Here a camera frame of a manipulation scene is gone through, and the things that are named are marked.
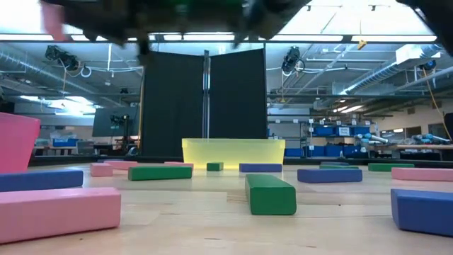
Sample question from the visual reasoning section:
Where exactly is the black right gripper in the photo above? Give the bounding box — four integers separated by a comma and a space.
40, 0, 248, 45

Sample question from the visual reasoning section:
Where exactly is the pink wooden block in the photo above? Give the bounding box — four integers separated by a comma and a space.
0, 186, 122, 245
40, 2, 69, 43
164, 161, 195, 169
89, 162, 114, 178
103, 159, 139, 171
391, 166, 453, 183

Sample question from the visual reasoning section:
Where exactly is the black room divider panel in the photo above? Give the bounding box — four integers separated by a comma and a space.
140, 50, 205, 158
209, 47, 269, 140

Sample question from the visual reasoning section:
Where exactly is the silver divider pole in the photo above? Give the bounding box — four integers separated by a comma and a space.
202, 50, 212, 140

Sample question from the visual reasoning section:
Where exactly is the black ceiling-hung device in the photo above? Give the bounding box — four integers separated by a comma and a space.
280, 45, 306, 76
44, 45, 81, 72

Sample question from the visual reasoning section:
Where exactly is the dark monitor screen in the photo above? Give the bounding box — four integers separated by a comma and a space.
92, 106, 141, 138

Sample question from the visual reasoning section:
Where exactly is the yellow translucent plastic bin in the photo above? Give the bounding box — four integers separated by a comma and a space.
181, 137, 286, 170

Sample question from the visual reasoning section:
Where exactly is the blue storage crate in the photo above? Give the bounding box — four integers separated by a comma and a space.
52, 137, 79, 148

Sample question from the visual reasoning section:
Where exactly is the blue wooden block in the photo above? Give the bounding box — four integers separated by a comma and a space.
0, 169, 85, 193
390, 188, 453, 238
239, 162, 283, 174
297, 168, 364, 184

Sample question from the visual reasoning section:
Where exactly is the pink plastic bin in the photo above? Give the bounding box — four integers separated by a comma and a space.
0, 112, 42, 174

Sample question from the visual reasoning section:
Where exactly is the shelf with blue bins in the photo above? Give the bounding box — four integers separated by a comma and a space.
282, 118, 372, 159

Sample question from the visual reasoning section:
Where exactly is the background workbench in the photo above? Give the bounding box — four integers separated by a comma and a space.
368, 142, 453, 162

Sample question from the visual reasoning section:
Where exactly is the silver ventilation duct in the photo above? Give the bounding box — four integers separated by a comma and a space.
0, 48, 96, 95
338, 44, 443, 96

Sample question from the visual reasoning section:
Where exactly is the black table edge rail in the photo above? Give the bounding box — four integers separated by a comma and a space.
28, 154, 453, 169

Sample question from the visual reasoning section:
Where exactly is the black rig frame beam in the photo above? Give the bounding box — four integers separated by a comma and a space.
0, 33, 440, 44

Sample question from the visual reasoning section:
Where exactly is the yellow hanging cable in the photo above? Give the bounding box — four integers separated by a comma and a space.
421, 66, 453, 141

